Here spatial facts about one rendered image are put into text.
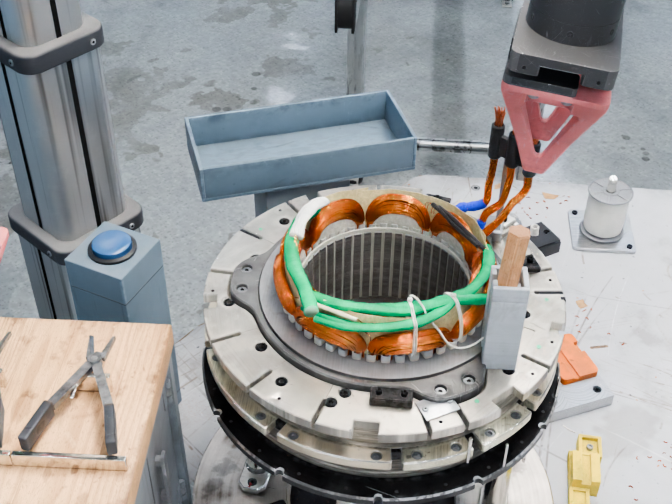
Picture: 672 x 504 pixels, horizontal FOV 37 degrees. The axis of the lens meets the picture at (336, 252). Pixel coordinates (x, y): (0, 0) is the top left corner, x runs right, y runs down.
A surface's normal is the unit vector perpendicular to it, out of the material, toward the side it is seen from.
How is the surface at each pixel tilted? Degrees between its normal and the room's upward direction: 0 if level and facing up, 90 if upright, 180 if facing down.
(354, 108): 90
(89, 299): 90
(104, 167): 90
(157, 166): 0
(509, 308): 90
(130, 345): 0
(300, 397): 0
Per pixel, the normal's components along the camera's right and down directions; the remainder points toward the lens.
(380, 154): 0.26, 0.63
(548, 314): 0.01, -0.76
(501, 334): -0.07, 0.65
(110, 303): -0.43, 0.59
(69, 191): 0.74, 0.44
